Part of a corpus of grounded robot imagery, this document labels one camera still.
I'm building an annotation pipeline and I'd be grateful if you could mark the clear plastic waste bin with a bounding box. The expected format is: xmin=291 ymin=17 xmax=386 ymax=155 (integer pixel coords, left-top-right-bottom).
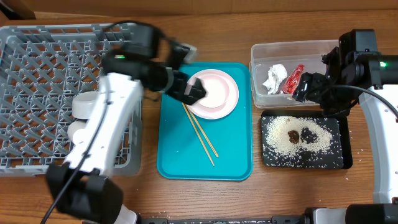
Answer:
xmin=250 ymin=40 xmax=338 ymax=109

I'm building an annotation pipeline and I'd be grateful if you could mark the wooden chopstick lower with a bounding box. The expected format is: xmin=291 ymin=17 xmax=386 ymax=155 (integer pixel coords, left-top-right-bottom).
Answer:
xmin=182 ymin=103 xmax=215 ymax=166

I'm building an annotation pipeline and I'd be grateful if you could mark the white rice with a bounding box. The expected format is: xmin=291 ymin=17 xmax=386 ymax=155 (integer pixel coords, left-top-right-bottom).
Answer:
xmin=262 ymin=115 xmax=345 ymax=169

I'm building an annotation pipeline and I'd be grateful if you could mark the small white cup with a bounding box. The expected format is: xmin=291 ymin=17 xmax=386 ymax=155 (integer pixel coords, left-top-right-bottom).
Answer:
xmin=67 ymin=121 xmax=89 ymax=145

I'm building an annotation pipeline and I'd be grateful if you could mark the wooden chopstick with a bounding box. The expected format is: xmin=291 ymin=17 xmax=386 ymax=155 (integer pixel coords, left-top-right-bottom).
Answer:
xmin=182 ymin=103 xmax=215 ymax=166
xmin=187 ymin=108 xmax=219 ymax=157

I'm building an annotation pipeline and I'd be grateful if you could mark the teal plastic tray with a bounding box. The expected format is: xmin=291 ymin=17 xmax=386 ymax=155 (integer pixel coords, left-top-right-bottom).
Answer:
xmin=157 ymin=62 xmax=253 ymax=181

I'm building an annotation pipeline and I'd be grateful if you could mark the large pink plate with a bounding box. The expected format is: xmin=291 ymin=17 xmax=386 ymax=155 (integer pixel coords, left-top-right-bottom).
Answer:
xmin=188 ymin=69 xmax=239 ymax=119

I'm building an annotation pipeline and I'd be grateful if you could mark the small pink plate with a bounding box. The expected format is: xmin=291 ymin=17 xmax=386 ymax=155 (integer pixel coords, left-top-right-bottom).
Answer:
xmin=194 ymin=74 xmax=229 ymax=109

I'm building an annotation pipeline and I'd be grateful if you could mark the grey bowl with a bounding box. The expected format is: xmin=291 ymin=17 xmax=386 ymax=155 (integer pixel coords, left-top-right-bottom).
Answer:
xmin=72 ymin=91 xmax=99 ymax=119

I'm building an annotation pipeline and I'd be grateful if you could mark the brown food scrap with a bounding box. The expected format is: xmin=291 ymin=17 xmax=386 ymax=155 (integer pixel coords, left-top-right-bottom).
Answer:
xmin=287 ymin=130 xmax=300 ymax=144

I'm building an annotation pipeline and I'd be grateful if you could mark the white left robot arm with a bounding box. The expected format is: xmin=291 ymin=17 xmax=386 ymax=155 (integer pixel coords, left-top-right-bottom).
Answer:
xmin=41 ymin=40 xmax=206 ymax=223

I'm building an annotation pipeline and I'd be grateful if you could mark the black waste tray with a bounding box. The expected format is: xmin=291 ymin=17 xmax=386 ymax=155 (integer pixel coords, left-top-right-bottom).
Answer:
xmin=260 ymin=109 xmax=354 ymax=170

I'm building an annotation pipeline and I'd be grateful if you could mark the red snack wrapper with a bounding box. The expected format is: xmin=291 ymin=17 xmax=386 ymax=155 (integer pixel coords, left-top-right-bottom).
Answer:
xmin=280 ymin=64 xmax=305 ymax=94

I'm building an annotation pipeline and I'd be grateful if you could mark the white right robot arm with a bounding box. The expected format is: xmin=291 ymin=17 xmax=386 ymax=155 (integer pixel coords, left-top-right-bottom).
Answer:
xmin=293 ymin=47 xmax=397 ymax=223

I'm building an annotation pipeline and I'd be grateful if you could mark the white tissue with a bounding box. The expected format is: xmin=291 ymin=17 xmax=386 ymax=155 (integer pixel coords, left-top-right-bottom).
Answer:
xmin=262 ymin=64 xmax=287 ymax=95

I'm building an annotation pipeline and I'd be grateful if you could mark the grey dishwasher rack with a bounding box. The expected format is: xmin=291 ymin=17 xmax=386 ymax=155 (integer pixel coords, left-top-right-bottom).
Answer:
xmin=1 ymin=23 xmax=137 ymax=177

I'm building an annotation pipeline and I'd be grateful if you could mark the wooden chopstick upper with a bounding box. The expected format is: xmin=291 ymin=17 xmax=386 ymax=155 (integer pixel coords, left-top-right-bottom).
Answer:
xmin=187 ymin=108 xmax=219 ymax=157

